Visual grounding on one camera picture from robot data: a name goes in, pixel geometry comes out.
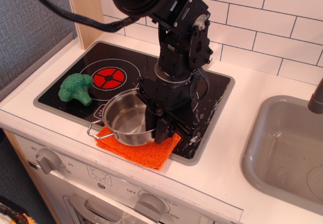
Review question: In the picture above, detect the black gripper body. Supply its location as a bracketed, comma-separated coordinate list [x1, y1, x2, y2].
[137, 76, 201, 141]

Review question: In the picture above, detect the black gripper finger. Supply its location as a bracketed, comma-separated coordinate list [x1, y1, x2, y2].
[145, 106, 158, 135]
[154, 118, 175, 144]

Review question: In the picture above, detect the silver metal pot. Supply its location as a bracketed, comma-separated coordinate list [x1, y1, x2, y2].
[87, 88, 154, 146]

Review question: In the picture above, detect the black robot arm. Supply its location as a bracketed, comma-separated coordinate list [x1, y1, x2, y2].
[113, 0, 212, 144]

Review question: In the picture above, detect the orange rag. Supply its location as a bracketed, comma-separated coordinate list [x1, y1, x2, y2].
[96, 133, 182, 171]

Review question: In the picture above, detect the black toy stovetop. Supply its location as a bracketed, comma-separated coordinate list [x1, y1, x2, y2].
[33, 41, 235, 165]

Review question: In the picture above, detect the right grey oven knob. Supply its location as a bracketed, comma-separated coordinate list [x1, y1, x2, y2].
[134, 193, 166, 223]

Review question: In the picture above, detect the grey oven knob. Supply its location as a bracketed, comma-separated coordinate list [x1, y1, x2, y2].
[36, 148, 62, 175]
[134, 193, 166, 223]

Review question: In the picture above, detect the green toy broccoli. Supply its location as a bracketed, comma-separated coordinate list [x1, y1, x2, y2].
[58, 73, 93, 106]

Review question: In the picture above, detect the left grey oven knob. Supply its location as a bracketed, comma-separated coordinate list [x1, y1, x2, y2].
[36, 148, 62, 175]

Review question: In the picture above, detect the grey plastic sink basin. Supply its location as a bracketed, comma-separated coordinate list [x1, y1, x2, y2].
[242, 95, 322, 215]

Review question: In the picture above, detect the grey faucet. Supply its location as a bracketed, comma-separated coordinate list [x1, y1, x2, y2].
[307, 79, 323, 114]

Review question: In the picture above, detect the yellow black object corner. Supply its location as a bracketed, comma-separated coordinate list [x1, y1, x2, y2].
[1, 204, 36, 224]

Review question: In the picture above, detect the oven door handle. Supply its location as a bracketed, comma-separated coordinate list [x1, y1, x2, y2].
[67, 194, 142, 223]

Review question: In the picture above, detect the black cable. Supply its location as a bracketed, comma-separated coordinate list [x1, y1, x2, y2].
[24, 0, 141, 33]

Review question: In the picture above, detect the light wooden post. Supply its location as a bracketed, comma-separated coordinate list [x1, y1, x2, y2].
[69, 0, 104, 50]

